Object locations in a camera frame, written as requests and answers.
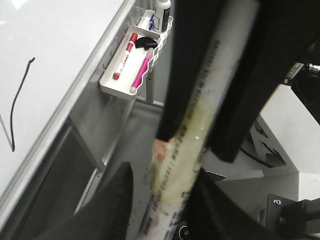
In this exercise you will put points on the white bottle with black label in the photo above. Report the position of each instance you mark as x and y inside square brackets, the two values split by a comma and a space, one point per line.
[161, 15]

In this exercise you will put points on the blue pen in tray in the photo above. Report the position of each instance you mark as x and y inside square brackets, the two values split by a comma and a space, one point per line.
[151, 22]

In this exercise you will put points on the white whiteboard with aluminium frame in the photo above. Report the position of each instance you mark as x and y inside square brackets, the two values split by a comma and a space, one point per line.
[44, 44]

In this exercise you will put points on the red-capped white marker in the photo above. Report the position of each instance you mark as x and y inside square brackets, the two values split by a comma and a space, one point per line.
[117, 73]

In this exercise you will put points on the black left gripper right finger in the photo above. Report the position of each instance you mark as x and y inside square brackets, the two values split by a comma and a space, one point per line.
[212, 215]

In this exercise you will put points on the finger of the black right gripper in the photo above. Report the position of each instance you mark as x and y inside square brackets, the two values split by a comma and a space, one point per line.
[193, 29]
[282, 33]

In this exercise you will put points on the black fan-shaped object in tray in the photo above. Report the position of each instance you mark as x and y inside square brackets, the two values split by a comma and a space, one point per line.
[146, 43]

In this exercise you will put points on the white black-tipped whiteboard marker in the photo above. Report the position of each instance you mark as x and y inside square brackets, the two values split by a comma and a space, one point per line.
[175, 162]

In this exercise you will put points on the white marker tray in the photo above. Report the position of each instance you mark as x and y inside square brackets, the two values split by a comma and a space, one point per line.
[122, 87]

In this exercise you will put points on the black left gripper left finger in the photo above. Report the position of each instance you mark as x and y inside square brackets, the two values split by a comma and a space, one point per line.
[105, 217]

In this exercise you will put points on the pink marker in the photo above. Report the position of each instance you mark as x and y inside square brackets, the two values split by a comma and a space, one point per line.
[144, 65]

